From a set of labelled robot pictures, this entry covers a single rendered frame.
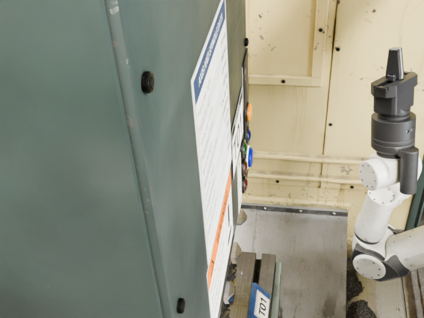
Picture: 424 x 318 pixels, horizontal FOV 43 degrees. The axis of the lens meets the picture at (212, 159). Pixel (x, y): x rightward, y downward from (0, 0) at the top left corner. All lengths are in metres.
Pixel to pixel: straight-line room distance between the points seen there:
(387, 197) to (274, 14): 0.55
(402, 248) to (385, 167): 0.23
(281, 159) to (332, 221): 0.29
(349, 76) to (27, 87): 1.33
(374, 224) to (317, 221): 0.57
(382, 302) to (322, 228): 0.30
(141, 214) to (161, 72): 0.08
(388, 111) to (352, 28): 0.40
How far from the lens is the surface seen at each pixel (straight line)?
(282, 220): 1.85
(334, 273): 1.81
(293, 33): 1.48
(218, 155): 0.53
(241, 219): 1.33
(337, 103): 1.59
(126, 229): 0.32
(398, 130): 1.15
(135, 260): 0.34
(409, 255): 1.33
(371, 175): 1.18
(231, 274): 1.20
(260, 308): 1.50
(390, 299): 1.91
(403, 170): 1.17
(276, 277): 1.65
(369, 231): 1.32
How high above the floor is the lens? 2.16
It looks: 39 degrees down
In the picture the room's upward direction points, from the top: 4 degrees counter-clockwise
